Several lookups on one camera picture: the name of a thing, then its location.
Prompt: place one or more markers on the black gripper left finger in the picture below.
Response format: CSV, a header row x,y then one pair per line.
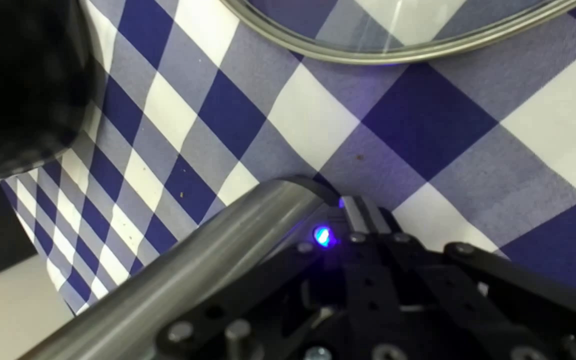
x,y
286,308

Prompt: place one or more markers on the black cooking pot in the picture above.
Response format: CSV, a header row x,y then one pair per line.
x,y
47,78

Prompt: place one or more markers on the glass pot lid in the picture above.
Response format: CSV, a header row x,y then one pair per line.
x,y
372,32

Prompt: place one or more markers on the blue white checkered tablecloth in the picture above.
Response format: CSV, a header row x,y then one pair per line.
x,y
199,109

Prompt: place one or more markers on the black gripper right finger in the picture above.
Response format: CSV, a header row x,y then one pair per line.
x,y
406,302

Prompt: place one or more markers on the silver toaster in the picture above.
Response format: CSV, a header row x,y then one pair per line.
x,y
125,323

